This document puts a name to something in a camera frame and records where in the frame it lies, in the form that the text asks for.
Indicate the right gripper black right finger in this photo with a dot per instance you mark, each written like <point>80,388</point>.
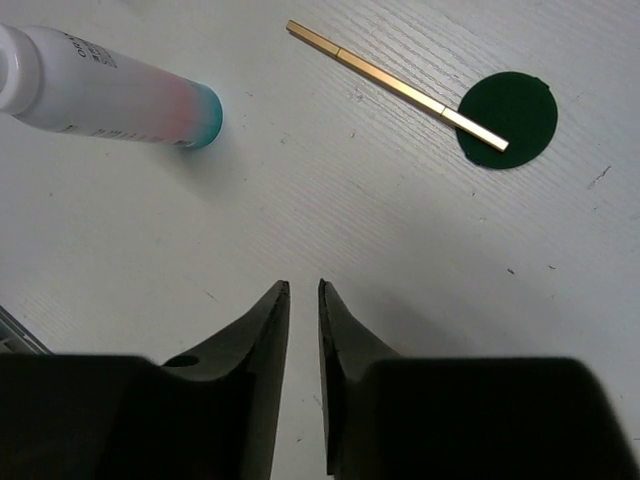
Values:
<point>388,416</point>

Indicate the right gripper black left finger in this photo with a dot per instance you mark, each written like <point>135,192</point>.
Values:
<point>210,412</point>

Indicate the gold makeup pencil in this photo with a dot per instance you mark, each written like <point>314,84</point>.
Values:
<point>396,86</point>

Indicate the white spray bottle teal base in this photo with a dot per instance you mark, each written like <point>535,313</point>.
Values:
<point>57,82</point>

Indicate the aluminium frame rail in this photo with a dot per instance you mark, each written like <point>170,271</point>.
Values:
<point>15,338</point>

